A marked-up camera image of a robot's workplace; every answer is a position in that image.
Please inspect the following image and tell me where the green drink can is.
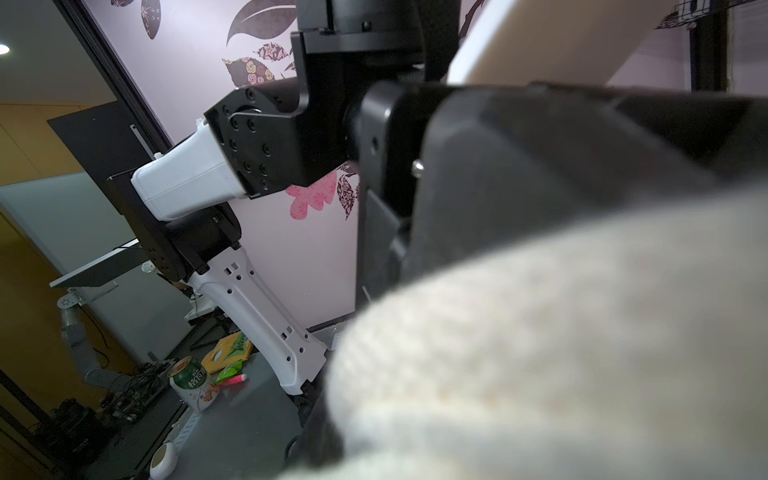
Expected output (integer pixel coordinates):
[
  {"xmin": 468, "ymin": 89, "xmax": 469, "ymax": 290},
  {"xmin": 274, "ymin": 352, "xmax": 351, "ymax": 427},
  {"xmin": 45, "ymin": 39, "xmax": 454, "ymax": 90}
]
[{"xmin": 167, "ymin": 356, "xmax": 219, "ymax": 413}]

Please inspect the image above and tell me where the black wire wall basket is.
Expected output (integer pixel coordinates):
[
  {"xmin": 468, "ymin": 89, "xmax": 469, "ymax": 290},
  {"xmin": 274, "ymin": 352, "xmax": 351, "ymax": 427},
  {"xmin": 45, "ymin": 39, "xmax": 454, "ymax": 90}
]
[{"xmin": 657, "ymin": 0, "xmax": 756, "ymax": 29}]

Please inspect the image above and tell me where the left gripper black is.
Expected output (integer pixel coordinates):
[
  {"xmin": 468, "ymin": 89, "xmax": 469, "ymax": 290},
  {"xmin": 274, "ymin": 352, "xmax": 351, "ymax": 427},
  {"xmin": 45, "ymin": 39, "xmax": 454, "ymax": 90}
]
[{"xmin": 353, "ymin": 82, "xmax": 767, "ymax": 307}]

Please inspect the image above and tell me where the yellow green snack packet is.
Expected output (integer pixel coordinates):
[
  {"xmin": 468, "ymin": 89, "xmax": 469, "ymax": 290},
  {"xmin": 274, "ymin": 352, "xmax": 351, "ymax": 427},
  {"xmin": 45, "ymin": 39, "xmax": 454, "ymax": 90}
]
[{"xmin": 201, "ymin": 332, "xmax": 253, "ymax": 374}]

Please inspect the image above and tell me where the cream canvas grocery tote bag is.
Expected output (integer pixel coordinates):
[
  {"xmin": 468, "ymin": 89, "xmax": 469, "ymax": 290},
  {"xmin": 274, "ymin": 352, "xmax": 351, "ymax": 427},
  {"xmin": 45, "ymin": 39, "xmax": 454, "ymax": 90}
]
[{"xmin": 287, "ymin": 183, "xmax": 767, "ymax": 479}]

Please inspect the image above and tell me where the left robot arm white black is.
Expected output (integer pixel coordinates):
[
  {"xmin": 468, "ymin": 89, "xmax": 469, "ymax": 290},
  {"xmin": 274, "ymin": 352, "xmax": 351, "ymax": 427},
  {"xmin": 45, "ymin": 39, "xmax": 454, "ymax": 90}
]
[{"xmin": 109, "ymin": 1, "xmax": 767, "ymax": 395}]

